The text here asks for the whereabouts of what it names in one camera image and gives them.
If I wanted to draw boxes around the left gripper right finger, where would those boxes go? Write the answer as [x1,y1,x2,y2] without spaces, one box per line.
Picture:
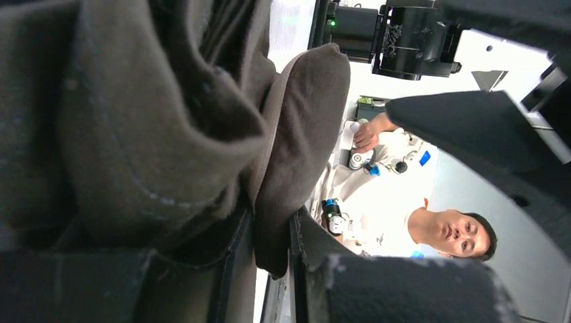
[290,209,520,322]

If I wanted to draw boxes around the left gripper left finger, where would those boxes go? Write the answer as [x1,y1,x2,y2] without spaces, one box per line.
[1,205,255,322]

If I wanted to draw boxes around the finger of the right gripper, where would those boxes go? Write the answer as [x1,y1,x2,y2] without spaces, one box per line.
[386,91,570,256]

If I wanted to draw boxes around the olive underwear beige waistband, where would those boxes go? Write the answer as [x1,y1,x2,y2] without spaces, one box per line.
[1,1,350,277]

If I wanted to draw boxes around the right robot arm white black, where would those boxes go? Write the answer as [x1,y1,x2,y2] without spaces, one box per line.
[309,1,570,255]

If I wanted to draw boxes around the man in white shirt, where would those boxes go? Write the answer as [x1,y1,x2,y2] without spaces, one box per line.
[310,112,498,262]

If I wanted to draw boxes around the teleoperation handle devices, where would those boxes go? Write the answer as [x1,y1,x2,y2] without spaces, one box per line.
[321,118,434,237]

